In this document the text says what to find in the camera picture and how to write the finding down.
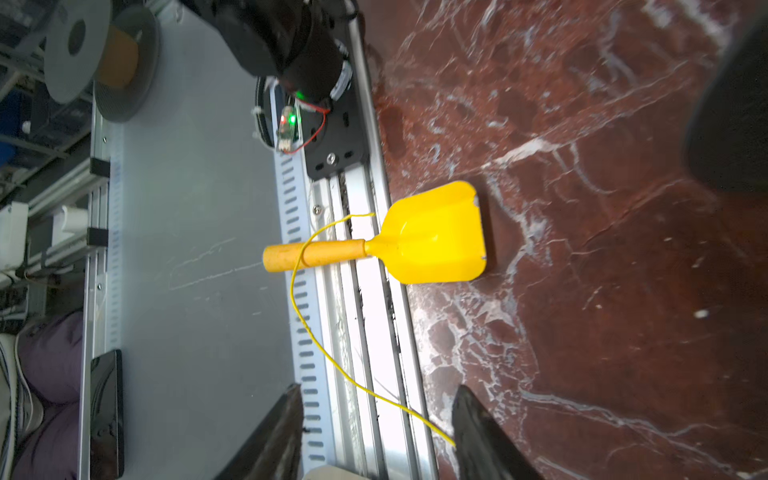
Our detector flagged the grey perforated cable spool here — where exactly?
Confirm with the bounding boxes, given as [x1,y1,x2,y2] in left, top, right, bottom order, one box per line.
[683,11,767,194]

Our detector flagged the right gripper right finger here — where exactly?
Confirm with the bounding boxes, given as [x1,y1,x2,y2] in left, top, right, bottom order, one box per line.
[452,385,542,480]

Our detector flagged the cardboard spool behind table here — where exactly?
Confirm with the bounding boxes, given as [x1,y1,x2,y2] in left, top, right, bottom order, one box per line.
[44,1,161,123]

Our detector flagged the green circuit board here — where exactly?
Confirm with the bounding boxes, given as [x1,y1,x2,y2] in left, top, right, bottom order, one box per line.
[276,104,299,154]

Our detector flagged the yellow plastic scoop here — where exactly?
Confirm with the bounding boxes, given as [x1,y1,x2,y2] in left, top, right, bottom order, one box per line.
[262,181,487,285]

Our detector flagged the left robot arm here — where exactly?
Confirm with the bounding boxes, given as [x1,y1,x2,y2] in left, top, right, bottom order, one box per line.
[183,0,359,105]

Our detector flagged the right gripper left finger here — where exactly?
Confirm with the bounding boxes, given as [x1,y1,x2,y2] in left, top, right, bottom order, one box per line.
[215,384,304,480]

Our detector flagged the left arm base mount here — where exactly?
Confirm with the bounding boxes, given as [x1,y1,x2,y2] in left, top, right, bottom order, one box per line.
[300,31,370,180]

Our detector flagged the yellow cable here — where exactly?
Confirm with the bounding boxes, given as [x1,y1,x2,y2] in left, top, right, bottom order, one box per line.
[289,212,457,448]

